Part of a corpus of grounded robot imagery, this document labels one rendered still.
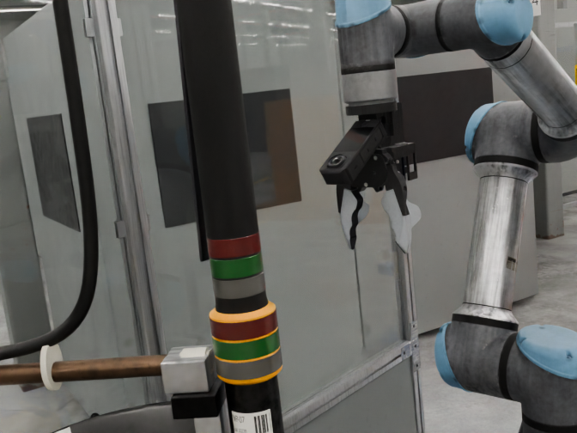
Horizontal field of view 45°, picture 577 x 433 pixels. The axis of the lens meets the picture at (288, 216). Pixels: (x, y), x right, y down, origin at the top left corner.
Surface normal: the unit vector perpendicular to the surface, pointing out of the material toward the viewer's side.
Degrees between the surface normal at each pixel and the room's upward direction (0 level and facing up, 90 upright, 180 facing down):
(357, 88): 90
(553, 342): 7
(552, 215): 90
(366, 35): 90
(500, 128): 68
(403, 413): 90
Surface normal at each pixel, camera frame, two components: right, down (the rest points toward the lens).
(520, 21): 0.74, 0.03
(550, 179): 0.51, 0.10
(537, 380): -0.69, 0.17
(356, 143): -0.43, -0.74
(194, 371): -0.11, 0.18
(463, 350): -0.65, -0.22
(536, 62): 0.58, 0.43
